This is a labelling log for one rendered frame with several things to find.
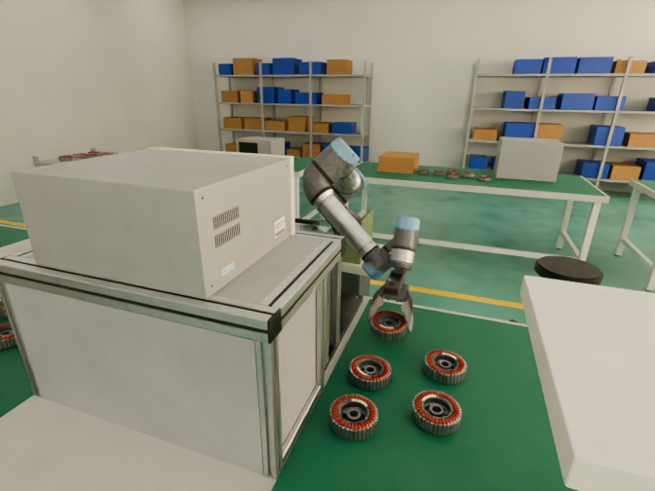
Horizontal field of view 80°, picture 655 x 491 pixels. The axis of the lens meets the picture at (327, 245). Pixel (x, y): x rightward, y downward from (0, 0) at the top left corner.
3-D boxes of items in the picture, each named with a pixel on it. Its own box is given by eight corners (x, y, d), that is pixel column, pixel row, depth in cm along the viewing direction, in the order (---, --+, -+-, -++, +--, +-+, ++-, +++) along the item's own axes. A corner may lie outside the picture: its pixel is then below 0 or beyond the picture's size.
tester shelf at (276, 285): (143, 223, 125) (140, 209, 124) (345, 251, 104) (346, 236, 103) (-5, 281, 86) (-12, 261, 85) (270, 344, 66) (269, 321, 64)
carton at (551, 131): (530, 139, 654) (534, 122, 644) (555, 140, 644) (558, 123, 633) (534, 142, 619) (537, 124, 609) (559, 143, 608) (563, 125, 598)
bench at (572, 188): (359, 223, 473) (362, 161, 445) (563, 247, 405) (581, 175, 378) (336, 248, 393) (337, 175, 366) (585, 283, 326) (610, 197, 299)
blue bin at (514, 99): (500, 107, 653) (503, 91, 643) (519, 107, 645) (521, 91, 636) (503, 108, 615) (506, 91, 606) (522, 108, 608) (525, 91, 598)
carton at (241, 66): (244, 75, 783) (243, 59, 772) (262, 75, 771) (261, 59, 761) (233, 74, 747) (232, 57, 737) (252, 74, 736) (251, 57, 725)
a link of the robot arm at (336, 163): (330, 188, 193) (307, 157, 139) (354, 168, 191) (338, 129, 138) (346, 206, 191) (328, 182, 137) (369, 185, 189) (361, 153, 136)
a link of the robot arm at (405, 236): (421, 222, 129) (421, 216, 121) (415, 254, 128) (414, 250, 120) (398, 218, 131) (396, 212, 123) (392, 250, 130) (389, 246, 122)
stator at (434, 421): (470, 427, 90) (472, 415, 89) (431, 443, 86) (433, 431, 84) (439, 395, 99) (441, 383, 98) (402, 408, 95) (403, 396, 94)
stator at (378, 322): (375, 315, 128) (375, 305, 126) (409, 321, 124) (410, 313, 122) (366, 336, 119) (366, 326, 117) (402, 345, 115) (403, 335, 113)
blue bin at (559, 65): (538, 75, 621) (542, 59, 612) (568, 75, 607) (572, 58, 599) (542, 73, 584) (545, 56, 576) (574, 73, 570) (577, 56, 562)
